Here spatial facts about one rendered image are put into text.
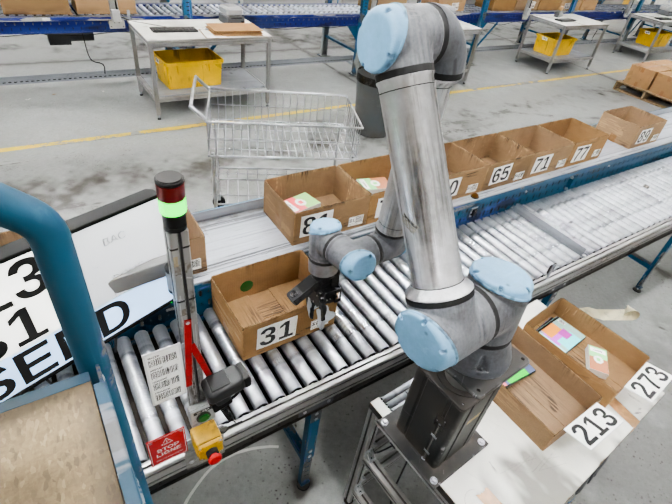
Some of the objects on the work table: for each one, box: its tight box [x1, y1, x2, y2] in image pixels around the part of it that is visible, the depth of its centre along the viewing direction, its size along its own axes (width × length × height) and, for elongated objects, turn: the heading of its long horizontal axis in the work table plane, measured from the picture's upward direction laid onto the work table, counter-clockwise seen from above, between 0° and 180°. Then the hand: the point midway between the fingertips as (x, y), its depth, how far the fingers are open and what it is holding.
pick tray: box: [523, 298, 650, 408], centre depth 180 cm, size 28×38×10 cm
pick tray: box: [493, 325, 602, 451], centre depth 164 cm, size 28×38×10 cm
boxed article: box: [585, 344, 609, 379], centre depth 179 cm, size 7×13×4 cm, turn 150°
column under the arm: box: [377, 366, 502, 490], centre depth 139 cm, size 26×26×33 cm
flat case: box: [537, 316, 586, 353], centre depth 187 cm, size 14×19×2 cm
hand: (314, 322), depth 148 cm, fingers open, 5 cm apart
